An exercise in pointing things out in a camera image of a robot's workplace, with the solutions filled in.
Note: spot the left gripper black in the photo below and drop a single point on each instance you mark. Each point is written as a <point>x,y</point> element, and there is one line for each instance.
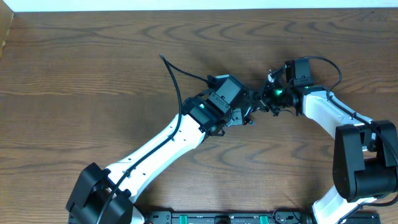
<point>239,110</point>

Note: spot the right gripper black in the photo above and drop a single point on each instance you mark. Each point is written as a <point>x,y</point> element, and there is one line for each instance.
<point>263,100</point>

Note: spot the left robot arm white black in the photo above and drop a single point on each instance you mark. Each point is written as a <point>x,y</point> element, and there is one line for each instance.
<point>108,195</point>

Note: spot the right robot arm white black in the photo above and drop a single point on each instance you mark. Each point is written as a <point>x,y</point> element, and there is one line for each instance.
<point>364,155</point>

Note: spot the cardboard box side panel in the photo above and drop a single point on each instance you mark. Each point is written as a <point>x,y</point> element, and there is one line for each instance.
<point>6,19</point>

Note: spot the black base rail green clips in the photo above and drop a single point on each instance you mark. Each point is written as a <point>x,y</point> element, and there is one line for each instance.
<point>281,216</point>

